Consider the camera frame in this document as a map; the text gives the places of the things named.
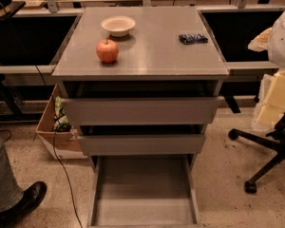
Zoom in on person's leg in jeans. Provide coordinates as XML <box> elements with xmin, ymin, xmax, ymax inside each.
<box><xmin>0</xmin><ymin>137</ymin><xmax>23</xmax><ymax>213</ymax></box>

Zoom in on cardboard box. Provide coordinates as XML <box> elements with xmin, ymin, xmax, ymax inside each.
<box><xmin>36</xmin><ymin>85</ymin><xmax>85</xmax><ymax>160</ymax></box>

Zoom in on black office chair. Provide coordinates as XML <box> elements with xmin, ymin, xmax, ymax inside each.
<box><xmin>228</xmin><ymin>113</ymin><xmax>285</xmax><ymax>194</ymax></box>

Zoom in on black power cable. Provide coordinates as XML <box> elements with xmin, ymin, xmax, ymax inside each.
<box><xmin>34</xmin><ymin>65</ymin><xmax>84</xmax><ymax>228</ymax></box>

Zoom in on green chip bag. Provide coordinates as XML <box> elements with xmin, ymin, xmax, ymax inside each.
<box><xmin>53</xmin><ymin>96</ymin><xmax>70</xmax><ymax>132</ymax></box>

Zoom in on red apple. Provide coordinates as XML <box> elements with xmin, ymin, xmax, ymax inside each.
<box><xmin>96</xmin><ymin>39</ymin><xmax>119</xmax><ymax>63</ymax></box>

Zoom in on grey bottom drawer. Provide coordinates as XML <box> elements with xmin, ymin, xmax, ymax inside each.
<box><xmin>87</xmin><ymin>155</ymin><xmax>202</xmax><ymax>228</ymax></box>

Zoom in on grey middle drawer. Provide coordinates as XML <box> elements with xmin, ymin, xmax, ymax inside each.
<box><xmin>78</xmin><ymin>134</ymin><xmax>205</xmax><ymax>156</ymax></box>

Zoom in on white bowl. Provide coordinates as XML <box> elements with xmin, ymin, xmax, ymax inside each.
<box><xmin>101</xmin><ymin>16</ymin><xmax>136</xmax><ymax>37</ymax></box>

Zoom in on black leather shoe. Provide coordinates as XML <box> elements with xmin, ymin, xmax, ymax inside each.
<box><xmin>0</xmin><ymin>181</ymin><xmax>48</xmax><ymax>228</ymax></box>

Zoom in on grey drawer cabinet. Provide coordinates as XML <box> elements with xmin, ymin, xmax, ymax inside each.
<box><xmin>51</xmin><ymin>6</ymin><xmax>230</xmax><ymax>163</ymax></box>

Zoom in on grey top drawer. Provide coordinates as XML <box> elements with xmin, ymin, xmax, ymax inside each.
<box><xmin>62</xmin><ymin>98</ymin><xmax>219</xmax><ymax>125</ymax></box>

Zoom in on yellow foam blocks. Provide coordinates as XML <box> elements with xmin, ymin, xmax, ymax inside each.
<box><xmin>251</xmin><ymin>68</ymin><xmax>285</xmax><ymax>132</ymax></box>

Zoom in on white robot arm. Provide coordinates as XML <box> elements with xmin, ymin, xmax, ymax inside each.
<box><xmin>248</xmin><ymin>10</ymin><xmax>285</xmax><ymax>67</ymax></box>

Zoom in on grey drawer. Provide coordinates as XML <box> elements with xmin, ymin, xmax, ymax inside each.
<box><xmin>87</xmin><ymin>155</ymin><xmax>202</xmax><ymax>228</ymax></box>
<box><xmin>62</xmin><ymin>98</ymin><xmax>219</xmax><ymax>125</ymax></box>
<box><xmin>78</xmin><ymin>134</ymin><xmax>205</xmax><ymax>156</ymax></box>

